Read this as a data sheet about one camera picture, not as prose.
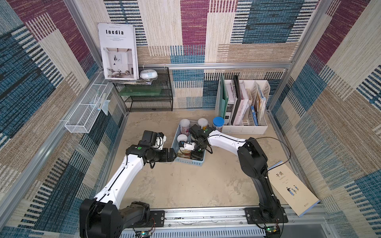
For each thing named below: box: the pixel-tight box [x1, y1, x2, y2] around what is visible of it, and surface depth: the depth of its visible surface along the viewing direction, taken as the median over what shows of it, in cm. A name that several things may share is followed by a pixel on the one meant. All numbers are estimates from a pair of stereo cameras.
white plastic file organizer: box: [215, 79, 271, 135], surface depth 101 cm
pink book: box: [232, 80, 250, 126], surface depth 96 cm
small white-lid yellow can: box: [176, 133, 189, 143], surface depth 97 cm
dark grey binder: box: [230, 74, 242, 126], surface depth 93 cm
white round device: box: [139, 68, 158, 79], surface depth 89 cm
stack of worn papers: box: [254, 84, 266, 126], surface depth 98 cm
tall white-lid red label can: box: [179, 118, 191, 137], surface depth 101 cm
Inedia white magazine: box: [97, 22, 139, 81], surface depth 79 cm
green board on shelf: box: [118, 86, 163, 97], surface depth 105 cm
